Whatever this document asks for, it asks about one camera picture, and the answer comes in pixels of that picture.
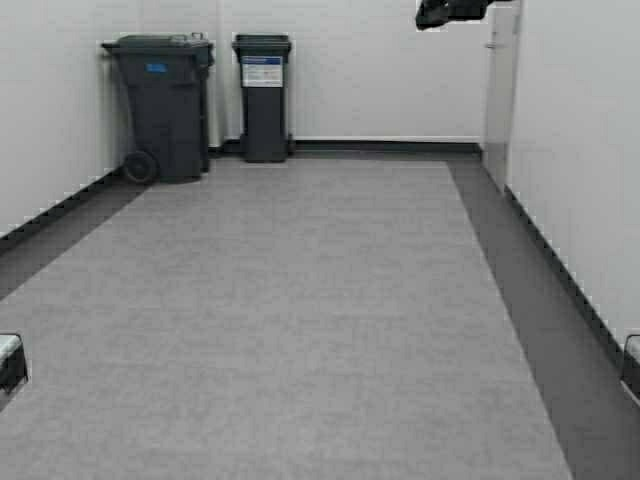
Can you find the white side door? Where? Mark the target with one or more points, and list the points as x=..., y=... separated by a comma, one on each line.
x=502, y=52

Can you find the large dark grey wheeled bin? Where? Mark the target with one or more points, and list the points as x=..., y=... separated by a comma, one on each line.
x=166, y=80

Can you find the narrow dark grey labelled bin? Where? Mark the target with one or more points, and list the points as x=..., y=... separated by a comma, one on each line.
x=263, y=61

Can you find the silver robot base right corner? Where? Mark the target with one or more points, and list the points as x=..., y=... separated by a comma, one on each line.
x=629, y=374

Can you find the silver robot base left corner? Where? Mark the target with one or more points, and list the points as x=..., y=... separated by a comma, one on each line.
x=14, y=368

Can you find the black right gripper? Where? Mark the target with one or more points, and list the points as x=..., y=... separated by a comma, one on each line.
x=433, y=14

